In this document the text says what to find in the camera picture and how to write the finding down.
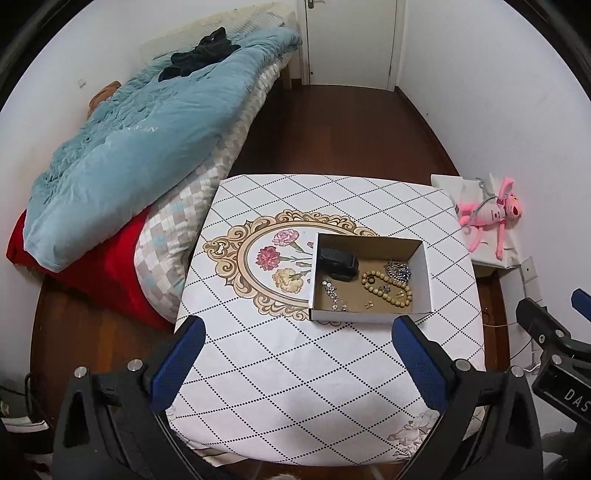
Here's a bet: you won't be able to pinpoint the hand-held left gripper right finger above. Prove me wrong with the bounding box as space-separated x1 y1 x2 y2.
392 315 544 480

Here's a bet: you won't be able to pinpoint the brown plush toy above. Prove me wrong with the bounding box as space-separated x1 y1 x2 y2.
88 82 122 114

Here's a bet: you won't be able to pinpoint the checkered bed sheet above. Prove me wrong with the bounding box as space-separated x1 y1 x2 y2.
134 51 296 319

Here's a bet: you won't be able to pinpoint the light blue duvet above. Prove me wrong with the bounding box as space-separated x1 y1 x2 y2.
23 25 303 273

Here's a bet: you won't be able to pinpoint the black clothes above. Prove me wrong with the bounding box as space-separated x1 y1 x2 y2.
158 27 242 83

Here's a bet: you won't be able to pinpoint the white diamond pattern tablecloth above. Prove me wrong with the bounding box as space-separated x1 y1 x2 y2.
164 174 486 464

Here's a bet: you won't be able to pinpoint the white door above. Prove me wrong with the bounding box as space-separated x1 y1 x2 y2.
302 0 400 89

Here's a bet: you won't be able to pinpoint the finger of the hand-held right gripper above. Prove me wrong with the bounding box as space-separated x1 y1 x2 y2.
571 288 591 322
516 298 573 354

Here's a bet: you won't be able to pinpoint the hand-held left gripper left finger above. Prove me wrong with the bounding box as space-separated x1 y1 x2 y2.
54 315 207 480

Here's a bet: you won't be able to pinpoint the wooden bead bracelet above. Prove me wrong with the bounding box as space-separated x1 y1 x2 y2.
361 271 413 308

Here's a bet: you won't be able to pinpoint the cardboard box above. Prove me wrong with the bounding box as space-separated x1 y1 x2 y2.
308 232 433 324

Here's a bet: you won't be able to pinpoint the black band bracelet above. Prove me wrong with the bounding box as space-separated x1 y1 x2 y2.
320 248 359 281

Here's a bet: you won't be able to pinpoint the red blanket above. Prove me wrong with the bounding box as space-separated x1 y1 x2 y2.
6 205 178 330

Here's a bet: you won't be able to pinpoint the pink plush toy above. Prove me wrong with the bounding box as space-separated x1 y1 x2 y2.
457 175 525 261

